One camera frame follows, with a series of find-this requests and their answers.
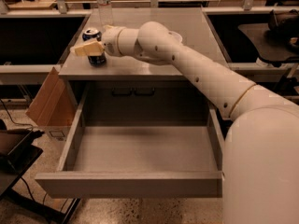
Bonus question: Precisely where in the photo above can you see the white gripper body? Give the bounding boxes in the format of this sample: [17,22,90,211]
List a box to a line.
[101,26,123,57]

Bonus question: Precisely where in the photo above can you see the blue pepsi can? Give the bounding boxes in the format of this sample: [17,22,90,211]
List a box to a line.
[82,27,106,67]

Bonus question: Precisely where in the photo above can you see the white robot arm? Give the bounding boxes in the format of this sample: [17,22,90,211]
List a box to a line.
[71,21,299,224]

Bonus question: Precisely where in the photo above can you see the grey open top drawer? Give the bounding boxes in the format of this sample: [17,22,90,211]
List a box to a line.
[35,85,226,200]

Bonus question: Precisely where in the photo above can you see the clear plastic water bottle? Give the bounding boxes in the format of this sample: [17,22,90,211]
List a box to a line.
[96,0,113,26]

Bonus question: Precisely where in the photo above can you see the white ceramic bowl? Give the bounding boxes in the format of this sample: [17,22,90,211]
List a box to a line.
[169,31,183,43]

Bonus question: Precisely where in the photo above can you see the brown cardboard box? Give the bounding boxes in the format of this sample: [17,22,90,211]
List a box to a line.
[26,68,76,151]

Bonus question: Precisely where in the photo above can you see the grey metal cabinet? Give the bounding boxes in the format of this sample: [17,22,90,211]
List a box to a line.
[58,7,234,128]

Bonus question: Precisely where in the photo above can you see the black office chair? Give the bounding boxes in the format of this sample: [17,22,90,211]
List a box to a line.
[237,8,299,95]

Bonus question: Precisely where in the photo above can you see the black floor cable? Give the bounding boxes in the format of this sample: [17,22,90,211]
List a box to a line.
[0,98,35,129]

